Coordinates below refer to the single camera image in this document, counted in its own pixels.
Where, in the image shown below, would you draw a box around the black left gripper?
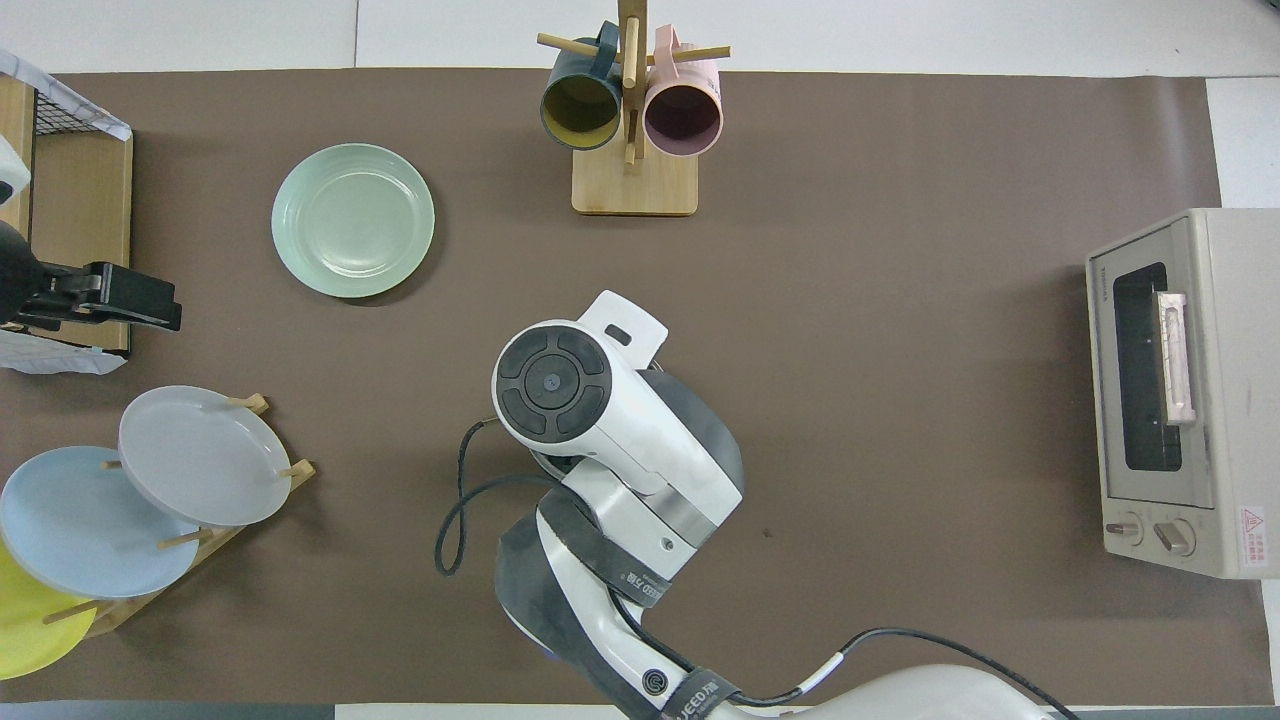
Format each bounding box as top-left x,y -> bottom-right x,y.
15,263 -> 183,329

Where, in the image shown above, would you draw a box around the grey plate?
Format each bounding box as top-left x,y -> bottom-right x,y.
118,385 -> 293,528

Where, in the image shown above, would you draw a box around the green plate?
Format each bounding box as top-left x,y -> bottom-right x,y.
271,143 -> 436,299

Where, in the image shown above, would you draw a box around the wooden plate rack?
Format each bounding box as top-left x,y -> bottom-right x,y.
40,393 -> 317,641

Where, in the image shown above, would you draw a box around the light blue plate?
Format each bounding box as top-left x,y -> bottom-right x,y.
0,446 -> 201,600

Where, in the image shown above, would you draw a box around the yellow plate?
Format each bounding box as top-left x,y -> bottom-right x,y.
0,540 -> 98,681

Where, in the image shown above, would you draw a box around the wooden box with mesh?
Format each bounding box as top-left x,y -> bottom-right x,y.
0,50 -> 134,376

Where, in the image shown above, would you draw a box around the bamboo wooden shelf box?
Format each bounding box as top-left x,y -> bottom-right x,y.
0,75 -> 134,354

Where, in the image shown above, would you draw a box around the dark teal mug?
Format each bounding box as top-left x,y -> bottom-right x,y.
540,22 -> 623,151

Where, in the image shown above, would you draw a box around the wooden mug tree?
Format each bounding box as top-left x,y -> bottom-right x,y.
537,0 -> 731,217

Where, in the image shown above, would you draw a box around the pink mug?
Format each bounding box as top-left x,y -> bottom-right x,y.
643,25 -> 723,158

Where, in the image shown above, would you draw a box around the brown table mat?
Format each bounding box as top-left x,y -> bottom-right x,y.
0,68 -> 1276,706

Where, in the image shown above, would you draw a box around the beige toaster oven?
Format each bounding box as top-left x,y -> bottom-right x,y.
1086,208 -> 1280,581

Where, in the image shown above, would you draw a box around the black wire basket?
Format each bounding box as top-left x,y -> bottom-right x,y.
33,85 -> 129,138

